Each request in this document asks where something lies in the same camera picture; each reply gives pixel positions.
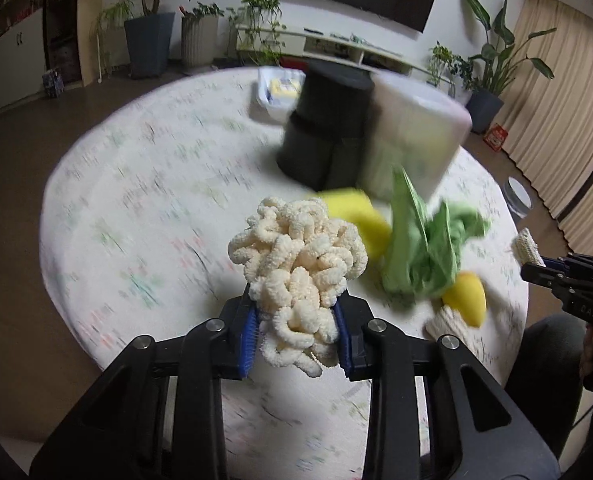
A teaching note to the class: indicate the grassy plant on white stand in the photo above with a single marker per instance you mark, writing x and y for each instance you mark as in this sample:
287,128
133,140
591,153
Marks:
114,15

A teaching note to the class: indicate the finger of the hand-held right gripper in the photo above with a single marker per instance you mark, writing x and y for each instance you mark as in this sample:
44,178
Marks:
576,264
546,276

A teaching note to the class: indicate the dark display shelf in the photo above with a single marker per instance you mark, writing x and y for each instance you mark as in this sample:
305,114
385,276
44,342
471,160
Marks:
64,25

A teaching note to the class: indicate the rounded yellow sponge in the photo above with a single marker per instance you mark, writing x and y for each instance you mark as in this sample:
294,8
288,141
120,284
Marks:
466,297

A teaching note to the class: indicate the black cylindrical container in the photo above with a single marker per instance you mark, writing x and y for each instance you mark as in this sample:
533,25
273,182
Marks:
321,130

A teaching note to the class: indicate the floral tablecloth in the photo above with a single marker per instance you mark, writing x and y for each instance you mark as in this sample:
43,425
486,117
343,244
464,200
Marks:
126,185

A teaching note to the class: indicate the large-leaf plant in blue pot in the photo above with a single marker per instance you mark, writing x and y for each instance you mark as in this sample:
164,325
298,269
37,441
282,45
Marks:
486,107

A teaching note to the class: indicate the grey cylindrical bin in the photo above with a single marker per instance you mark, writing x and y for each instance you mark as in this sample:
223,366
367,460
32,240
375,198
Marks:
519,197

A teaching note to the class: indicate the white television console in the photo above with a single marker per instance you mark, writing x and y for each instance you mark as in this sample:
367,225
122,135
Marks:
336,47

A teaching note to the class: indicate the green cloth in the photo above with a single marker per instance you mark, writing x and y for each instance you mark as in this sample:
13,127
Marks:
411,260

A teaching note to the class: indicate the translucent plastic container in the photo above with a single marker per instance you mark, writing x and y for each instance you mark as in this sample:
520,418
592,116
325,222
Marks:
416,125

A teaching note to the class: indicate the beige curtain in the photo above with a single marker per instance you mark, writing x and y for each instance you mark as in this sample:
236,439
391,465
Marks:
551,110

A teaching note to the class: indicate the white wall cabinet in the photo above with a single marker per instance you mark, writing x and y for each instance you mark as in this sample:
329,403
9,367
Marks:
11,60

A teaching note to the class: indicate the trailing green vine plant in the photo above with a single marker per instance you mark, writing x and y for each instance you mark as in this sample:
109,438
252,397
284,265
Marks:
259,15

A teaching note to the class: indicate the yellow wedge sponge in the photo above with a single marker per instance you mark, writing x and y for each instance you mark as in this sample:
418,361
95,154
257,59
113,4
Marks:
366,220

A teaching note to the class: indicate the plant in ribbed grey pot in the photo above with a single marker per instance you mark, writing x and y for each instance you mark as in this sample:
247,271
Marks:
199,40

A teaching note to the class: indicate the tall potted tree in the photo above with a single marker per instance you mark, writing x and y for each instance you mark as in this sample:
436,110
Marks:
149,45

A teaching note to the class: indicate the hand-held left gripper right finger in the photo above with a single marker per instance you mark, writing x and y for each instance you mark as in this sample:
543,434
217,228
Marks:
342,342

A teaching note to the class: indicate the beige knitted cloth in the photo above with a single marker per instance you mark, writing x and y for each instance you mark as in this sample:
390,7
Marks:
526,247
446,327

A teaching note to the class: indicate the cream chenille cloth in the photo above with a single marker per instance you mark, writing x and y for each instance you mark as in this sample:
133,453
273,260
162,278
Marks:
301,260

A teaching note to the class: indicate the vine plant in white pot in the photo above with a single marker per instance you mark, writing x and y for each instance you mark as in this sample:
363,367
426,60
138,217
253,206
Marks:
446,62

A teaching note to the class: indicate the white plastic tray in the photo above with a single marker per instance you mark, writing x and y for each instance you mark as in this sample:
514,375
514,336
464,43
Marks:
264,107

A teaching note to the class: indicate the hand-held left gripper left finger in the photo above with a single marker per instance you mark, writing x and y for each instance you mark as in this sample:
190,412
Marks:
249,345

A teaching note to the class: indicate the red box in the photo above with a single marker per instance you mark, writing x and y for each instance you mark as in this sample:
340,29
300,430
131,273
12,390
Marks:
495,138

